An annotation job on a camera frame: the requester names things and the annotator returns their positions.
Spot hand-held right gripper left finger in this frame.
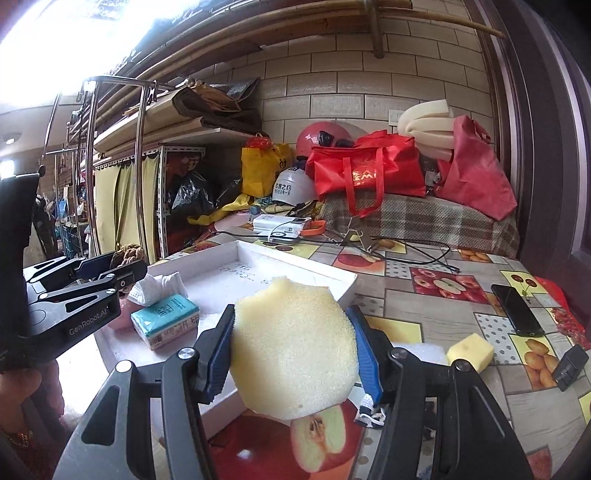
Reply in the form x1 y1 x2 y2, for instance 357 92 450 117
65 304 237 480

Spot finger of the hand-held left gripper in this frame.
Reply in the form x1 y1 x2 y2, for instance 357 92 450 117
39 259 149 305
24 250 116 289

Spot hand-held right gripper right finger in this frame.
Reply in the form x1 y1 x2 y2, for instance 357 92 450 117
345 305 527 480

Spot pink plush item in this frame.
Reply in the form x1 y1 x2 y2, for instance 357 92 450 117
111 295 139 330

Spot teal tissue pack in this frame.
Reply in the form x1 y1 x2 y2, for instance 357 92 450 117
130 295 201 352

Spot cream foam chunk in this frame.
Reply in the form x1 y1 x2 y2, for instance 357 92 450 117
231 276 362 421

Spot white cardboard box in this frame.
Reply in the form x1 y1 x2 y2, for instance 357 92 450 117
95 240 358 439

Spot person's left hand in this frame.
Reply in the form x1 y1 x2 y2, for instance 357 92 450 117
0 357 63 439

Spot brown knitted item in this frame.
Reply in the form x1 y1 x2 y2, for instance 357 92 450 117
111 244 148 268

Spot white foam sponge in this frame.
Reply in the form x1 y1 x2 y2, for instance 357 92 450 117
406 344 448 365

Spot fruit print tablecloth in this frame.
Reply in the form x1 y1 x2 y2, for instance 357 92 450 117
175 231 591 480

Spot yellow curtain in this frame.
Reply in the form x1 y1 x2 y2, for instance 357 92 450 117
95 148 162 264

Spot yellow and green sponge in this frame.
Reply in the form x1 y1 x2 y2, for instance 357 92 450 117
447 335 495 374

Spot black plastic bag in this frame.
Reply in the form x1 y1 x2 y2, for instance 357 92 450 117
171 171 243 222

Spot white metal shelf rack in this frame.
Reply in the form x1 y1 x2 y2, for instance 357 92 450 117
95 145 208 264

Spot white power bank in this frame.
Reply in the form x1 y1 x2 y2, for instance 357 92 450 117
253 213 310 234

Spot stack of wooden boards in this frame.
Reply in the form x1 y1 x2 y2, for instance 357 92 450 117
92 99 259 162

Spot plaid blanket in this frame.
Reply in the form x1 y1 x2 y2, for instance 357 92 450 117
318 189 520 259

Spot chrome clothes rack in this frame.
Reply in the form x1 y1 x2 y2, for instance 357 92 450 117
44 76 185 259

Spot black smartphone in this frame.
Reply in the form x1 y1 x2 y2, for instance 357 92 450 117
491 284 546 337

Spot yellow bag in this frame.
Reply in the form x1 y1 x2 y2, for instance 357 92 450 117
241 134 294 198

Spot red tote bag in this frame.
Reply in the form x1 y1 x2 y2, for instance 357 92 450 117
305 130 426 217

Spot white helmet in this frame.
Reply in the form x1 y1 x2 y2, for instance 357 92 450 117
271 167 319 205

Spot brown folded bags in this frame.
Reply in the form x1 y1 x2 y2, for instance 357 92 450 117
173 76 264 132

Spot red plastic bag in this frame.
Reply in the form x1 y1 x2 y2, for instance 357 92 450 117
533 276 591 352

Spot black box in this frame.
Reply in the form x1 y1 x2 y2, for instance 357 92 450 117
551 344 589 393

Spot red cloth bag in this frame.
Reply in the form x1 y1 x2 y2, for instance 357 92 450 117
434 115 518 221

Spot red helmet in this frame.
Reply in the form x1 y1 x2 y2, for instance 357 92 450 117
295 122 365 160

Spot cream foam strips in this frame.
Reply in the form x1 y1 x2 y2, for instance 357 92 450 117
398 100 462 160

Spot dark wooden door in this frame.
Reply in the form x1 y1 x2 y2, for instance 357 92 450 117
462 0 591 287

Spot bundle of bamboo poles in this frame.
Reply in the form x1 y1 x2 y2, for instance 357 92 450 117
83 0 506 112

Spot black cable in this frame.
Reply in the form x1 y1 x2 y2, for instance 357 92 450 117
217 228 462 273

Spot metal wire stand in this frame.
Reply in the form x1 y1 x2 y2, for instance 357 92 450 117
339 217 384 259

